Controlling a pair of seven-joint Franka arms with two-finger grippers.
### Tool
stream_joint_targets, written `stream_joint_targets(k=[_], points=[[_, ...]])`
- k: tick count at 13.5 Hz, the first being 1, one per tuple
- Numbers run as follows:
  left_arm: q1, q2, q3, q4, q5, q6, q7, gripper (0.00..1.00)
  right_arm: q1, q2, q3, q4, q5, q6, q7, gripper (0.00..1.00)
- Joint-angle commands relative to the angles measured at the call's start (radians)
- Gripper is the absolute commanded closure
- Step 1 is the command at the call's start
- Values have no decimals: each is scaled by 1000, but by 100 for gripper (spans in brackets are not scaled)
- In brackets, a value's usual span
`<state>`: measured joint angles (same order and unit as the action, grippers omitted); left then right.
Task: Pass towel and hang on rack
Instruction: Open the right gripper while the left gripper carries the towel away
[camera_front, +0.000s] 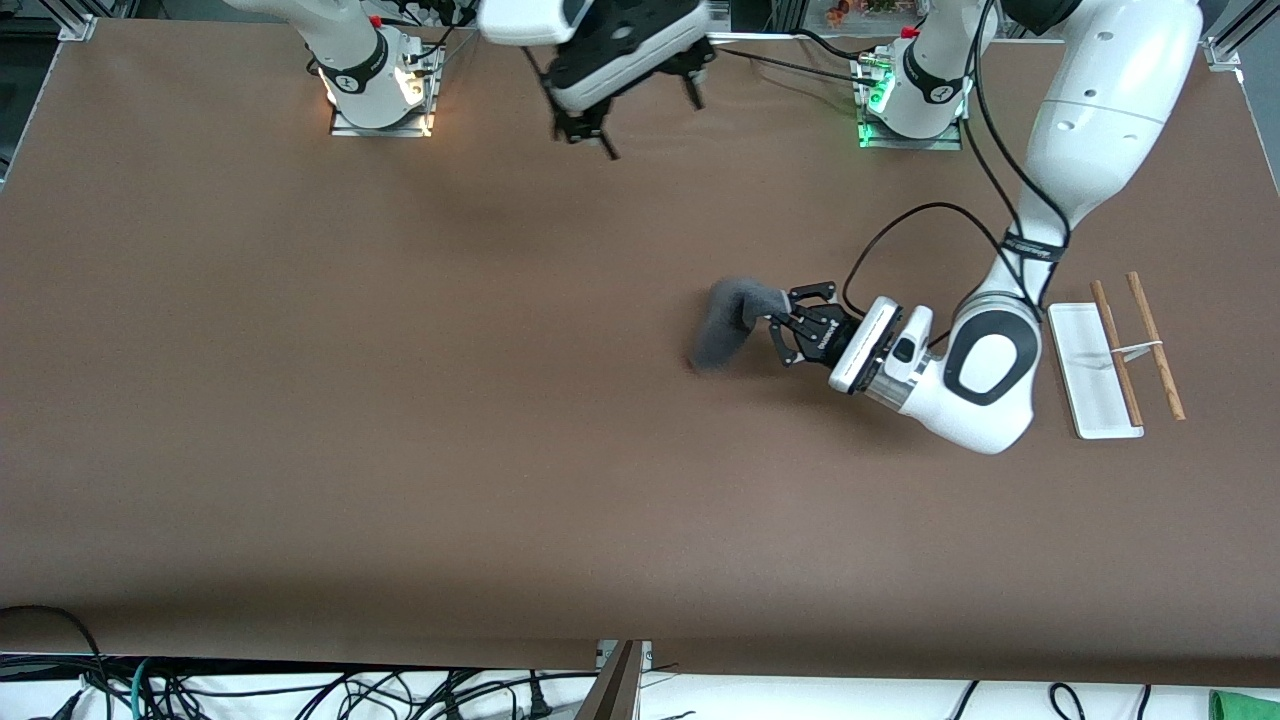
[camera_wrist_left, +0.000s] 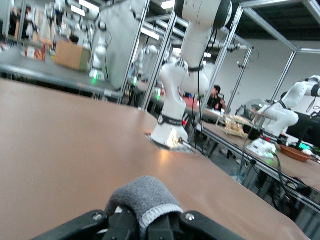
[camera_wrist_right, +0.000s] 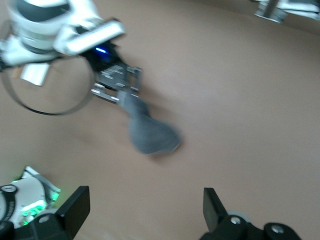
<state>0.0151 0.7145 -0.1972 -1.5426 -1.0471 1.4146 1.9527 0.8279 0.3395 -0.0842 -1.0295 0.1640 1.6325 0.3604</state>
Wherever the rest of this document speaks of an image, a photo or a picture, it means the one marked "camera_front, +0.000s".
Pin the black power plug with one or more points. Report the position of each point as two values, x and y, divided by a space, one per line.
538 700

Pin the pink and grey microfiber towel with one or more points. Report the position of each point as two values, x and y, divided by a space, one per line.
720 330

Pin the white rack base tray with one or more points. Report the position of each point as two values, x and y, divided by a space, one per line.
1085 380

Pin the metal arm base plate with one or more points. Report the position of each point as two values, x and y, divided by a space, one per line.
345 127
945 143

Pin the thin white rack crossbar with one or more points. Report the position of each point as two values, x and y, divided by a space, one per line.
1140 348

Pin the green cloth item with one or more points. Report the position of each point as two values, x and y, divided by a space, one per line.
1245 706

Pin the grey table frame beam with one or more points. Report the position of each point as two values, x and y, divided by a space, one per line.
615 695

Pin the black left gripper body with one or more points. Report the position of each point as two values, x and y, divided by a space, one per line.
826 339

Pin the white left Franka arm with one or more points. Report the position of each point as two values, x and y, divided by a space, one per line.
1100 100

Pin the orange clutter items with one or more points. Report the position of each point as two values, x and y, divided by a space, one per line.
840 12

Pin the aluminium frame profile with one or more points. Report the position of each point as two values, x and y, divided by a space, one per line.
1225 50
75 25

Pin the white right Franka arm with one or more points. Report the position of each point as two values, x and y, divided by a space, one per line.
350 50

